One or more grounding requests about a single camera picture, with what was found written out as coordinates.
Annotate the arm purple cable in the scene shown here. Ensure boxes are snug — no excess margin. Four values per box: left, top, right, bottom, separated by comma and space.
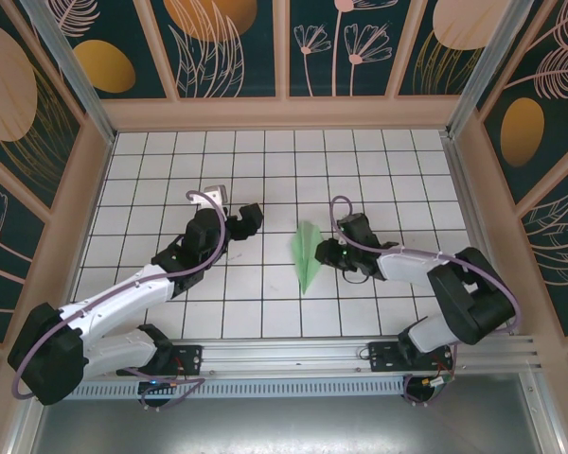
329, 196, 524, 408
9, 189, 229, 411

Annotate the light green paper sheet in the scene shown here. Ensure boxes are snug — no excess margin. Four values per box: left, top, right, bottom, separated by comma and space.
290, 219, 325, 296

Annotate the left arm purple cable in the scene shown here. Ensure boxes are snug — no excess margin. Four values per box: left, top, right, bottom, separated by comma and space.
9, 189, 229, 411

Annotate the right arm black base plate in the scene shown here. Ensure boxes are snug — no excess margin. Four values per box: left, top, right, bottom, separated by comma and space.
367, 340, 453, 374

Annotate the aluminium mounting rail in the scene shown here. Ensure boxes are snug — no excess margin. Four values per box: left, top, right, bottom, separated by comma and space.
26, 334, 546, 380

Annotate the small electronics board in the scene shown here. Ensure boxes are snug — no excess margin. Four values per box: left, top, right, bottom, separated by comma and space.
138, 376, 186, 394
417, 375, 456, 393

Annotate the aluminium side rail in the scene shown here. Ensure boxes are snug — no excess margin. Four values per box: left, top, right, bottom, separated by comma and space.
441, 131, 520, 338

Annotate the aluminium corner post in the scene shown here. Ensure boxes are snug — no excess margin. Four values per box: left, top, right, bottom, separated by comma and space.
446, 0, 549, 139
18, 0, 118, 144

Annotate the grey sheet metal panel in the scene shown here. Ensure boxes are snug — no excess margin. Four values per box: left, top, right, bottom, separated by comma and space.
27, 373, 558, 454

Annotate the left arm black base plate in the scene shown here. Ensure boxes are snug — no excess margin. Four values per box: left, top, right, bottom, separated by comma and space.
168, 343, 204, 377

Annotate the slotted grey cable duct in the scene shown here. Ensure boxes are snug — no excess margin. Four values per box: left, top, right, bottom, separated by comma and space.
44, 377, 409, 401

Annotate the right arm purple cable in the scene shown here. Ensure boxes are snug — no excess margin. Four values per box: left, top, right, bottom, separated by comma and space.
329, 196, 524, 408

